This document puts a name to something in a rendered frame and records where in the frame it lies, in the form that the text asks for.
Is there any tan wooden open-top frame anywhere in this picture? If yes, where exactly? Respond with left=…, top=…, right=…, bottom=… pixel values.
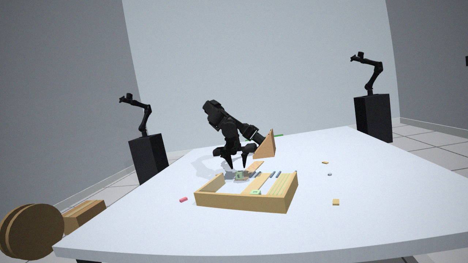
left=193, top=169, right=298, bottom=214

